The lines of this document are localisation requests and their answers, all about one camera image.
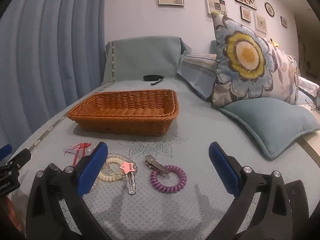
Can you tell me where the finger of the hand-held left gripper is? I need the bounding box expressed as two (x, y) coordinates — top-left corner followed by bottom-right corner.
(0, 144), (12, 161)
(7, 149), (32, 172)

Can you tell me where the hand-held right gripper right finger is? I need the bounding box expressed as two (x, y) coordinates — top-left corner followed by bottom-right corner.
(208, 142), (293, 240)

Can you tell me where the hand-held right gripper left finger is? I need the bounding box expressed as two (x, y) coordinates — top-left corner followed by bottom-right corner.
(26, 142), (112, 240)

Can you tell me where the cream coil hair tie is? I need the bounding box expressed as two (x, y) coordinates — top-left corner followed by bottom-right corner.
(97, 156), (127, 183)

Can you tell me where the red string bracelet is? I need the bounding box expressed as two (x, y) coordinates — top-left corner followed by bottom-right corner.
(64, 142), (92, 167)

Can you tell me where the pink star hair clip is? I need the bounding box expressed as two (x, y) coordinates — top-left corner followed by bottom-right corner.
(119, 162), (137, 195)

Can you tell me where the purple coil hair tie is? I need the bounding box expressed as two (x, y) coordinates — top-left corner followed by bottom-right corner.
(150, 165), (187, 193)

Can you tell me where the brown wicker basket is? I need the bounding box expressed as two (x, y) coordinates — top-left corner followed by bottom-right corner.
(67, 89), (179, 137)

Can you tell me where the silver alligator hair clip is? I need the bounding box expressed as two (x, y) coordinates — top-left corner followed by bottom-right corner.
(145, 155), (170, 178)

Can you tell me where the teal cushion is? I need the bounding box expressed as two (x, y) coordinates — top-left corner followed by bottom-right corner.
(217, 97), (320, 161)

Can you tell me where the striped blue pillow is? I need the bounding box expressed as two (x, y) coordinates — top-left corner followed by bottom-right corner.
(176, 52), (218, 102)

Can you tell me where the leaf pattern pillow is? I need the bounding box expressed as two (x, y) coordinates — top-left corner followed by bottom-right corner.
(269, 44), (300, 105)

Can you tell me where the blue curtain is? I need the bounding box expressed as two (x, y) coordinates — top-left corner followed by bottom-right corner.
(0, 0), (107, 153)

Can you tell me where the silver sequin cushion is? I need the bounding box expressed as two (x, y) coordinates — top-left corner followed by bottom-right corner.
(297, 75), (320, 98)

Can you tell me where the large flower print pillow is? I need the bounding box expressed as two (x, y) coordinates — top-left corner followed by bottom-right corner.
(211, 11), (278, 105)

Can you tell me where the teal sofa armrest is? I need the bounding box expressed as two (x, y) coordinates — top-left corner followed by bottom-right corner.
(101, 36), (193, 85)

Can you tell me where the black strap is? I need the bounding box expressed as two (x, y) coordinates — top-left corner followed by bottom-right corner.
(143, 74), (165, 85)

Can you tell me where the white butterfly picture frame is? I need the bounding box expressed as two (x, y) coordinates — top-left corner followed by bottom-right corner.
(254, 12), (267, 33)

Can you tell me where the small black picture frame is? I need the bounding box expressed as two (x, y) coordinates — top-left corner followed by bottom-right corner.
(240, 6), (251, 22)

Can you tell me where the white patchwork picture frame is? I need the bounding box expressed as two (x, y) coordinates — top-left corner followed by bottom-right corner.
(205, 0), (228, 17)

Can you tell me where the round black picture frame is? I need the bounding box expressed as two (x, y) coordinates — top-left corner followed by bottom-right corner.
(264, 2), (275, 17)

